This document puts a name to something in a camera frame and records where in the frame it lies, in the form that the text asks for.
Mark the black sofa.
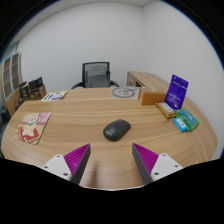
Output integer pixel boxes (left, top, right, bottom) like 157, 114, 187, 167
0, 107, 11, 128

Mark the black mesh office chair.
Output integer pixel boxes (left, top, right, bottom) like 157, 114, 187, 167
70, 61, 120, 90

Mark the black computer mouse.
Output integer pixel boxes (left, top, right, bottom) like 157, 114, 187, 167
102, 118, 132, 142

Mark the wooden shelf unit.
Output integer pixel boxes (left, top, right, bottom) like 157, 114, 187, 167
0, 52, 24, 101

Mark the small blue box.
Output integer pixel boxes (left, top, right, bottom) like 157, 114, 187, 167
172, 116, 188, 134

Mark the grey backpack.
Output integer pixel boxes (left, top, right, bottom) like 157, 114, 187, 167
84, 64, 111, 89

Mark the cartoon print mouse pad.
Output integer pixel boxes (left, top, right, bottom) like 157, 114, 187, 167
14, 111, 53, 146

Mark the orange-brown cardboard box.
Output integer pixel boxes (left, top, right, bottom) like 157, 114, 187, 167
138, 87, 167, 106

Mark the dark brown small carton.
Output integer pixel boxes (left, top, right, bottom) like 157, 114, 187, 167
18, 81, 31, 99

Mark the purple product packet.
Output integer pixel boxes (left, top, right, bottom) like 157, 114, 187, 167
164, 74, 189, 111

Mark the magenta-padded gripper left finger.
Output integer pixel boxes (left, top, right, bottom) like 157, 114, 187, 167
40, 143, 92, 186

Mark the brown printed carton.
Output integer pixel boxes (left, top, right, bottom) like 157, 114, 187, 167
29, 84, 48, 100

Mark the green flat box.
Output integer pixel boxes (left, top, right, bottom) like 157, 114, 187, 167
175, 108, 200, 132

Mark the black carton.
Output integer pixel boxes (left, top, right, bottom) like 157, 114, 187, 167
28, 76, 44, 91

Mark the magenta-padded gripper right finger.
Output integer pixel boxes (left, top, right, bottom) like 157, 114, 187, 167
131, 143, 184, 185

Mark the small tan box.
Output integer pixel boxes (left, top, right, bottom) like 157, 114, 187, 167
155, 101, 177, 120

